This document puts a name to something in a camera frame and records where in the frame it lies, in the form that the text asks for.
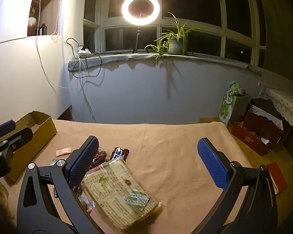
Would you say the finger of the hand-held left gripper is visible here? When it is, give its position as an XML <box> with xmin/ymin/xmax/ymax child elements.
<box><xmin>0</xmin><ymin>120</ymin><xmax>16</xmax><ymax>139</ymax></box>
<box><xmin>0</xmin><ymin>127</ymin><xmax>33</xmax><ymax>157</ymax></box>

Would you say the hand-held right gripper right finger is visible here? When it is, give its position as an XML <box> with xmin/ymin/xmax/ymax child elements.
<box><xmin>197</xmin><ymin>138</ymin><xmax>279</xmax><ymax>234</ymax></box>

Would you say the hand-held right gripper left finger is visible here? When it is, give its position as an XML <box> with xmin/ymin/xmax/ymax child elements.
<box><xmin>17</xmin><ymin>135</ymin><xmax>100</xmax><ymax>234</ymax></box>

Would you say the red snack packet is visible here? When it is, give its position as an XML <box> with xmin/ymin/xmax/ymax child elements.
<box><xmin>89</xmin><ymin>150</ymin><xmax>113</xmax><ymax>168</ymax></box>

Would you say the brown cardboard box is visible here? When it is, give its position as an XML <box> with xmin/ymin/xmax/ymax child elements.
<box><xmin>0</xmin><ymin>111</ymin><xmax>58</xmax><ymax>182</ymax></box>

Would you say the pink candy wrapper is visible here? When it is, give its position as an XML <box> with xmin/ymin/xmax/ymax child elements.
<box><xmin>56</xmin><ymin>147</ymin><xmax>72</xmax><ymax>156</ymax></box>

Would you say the brown chocolate bar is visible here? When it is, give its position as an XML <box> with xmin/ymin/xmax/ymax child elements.
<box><xmin>105</xmin><ymin>147</ymin><xmax>130</xmax><ymax>162</ymax></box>

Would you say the clear cracker package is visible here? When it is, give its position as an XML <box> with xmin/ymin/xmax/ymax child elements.
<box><xmin>82</xmin><ymin>155</ymin><xmax>165</xmax><ymax>230</ymax></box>

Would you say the green striped sachet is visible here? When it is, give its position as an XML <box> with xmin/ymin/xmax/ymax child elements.
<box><xmin>123</xmin><ymin>188</ymin><xmax>150</xmax><ymax>211</ymax></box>

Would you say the red storage box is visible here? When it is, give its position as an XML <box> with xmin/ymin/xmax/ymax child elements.
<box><xmin>231</xmin><ymin>105</ymin><xmax>284</xmax><ymax>156</ymax></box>

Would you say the green paper bag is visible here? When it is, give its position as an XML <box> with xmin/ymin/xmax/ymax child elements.
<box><xmin>217</xmin><ymin>81</ymin><xmax>251</xmax><ymax>127</ymax></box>

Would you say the white cabinet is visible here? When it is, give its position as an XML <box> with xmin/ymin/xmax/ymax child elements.
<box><xmin>0</xmin><ymin>0</ymin><xmax>74</xmax><ymax>127</ymax></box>

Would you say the red booklet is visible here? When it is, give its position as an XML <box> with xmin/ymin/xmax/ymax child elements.
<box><xmin>266</xmin><ymin>162</ymin><xmax>287</xmax><ymax>195</ymax></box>

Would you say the white lace tablecloth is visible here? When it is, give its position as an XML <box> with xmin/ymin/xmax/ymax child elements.
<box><xmin>261</xmin><ymin>68</ymin><xmax>293</xmax><ymax>136</ymax></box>

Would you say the white power strip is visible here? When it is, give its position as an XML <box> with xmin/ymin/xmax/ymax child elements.
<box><xmin>77</xmin><ymin>45</ymin><xmax>92</xmax><ymax>56</ymax></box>

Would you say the white red vase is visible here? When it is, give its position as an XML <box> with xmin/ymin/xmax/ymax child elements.
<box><xmin>28</xmin><ymin>1</ymin><xmax>38</xmax><ymax>36</ymax></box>

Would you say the grey window sill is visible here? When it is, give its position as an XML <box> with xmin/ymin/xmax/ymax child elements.
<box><xmin>67</xmin><ymin>52</ymin><xmax>263</xmax><ymax>75</ymax></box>

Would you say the potted spider plant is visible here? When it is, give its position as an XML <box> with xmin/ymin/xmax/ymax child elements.
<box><xmin>144</xmin><ymin>12</ymin><xmax>201</xmax><ymax>66</ymax></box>

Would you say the black light tripod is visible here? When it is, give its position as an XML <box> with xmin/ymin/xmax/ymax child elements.
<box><xmin>132</xmin><ymin>26</ymin><xmax>150</xmax><ymax>54</ymax></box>

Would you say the long white cable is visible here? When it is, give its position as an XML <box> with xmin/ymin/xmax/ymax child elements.
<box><xmin>34</xmin><ymin>0</ymin><xmax>71</xmax><ymax>89</ymax></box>

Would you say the white charger cable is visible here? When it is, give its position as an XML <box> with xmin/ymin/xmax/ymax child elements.
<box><xmin>74</xmin><ymin>54</ymin><xmax>88</xmax><ymax>78</ymax></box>

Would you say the black cable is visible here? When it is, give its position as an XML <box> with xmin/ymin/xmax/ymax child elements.
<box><xmin>66</xmin><ymin>38</ymin><xmax>103</xmax><ymax>80</ymax></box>

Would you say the wooden wall shelf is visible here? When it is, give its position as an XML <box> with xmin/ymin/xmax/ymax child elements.
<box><xmin>27</xmin><ymin>0</ymin><xmax>64</xmax><ymax>37</ymax></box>

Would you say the white bead cord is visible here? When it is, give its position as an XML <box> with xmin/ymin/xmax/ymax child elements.
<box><xmin>51</xmin><ymin>0</ymin><xmax>64</xmax><ymax>39</ymax></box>

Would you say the white window frame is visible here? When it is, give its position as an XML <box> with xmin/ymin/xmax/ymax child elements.
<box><xmin>83</xmin><ymin>0</ymin><xmax>266</xmax><ymax>69</ymax></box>

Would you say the round ring light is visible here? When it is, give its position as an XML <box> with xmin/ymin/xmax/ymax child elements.
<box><xmin>121</xmin><ymin>0</ymin><xmax>161</xmax><ymax>26</ymax></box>

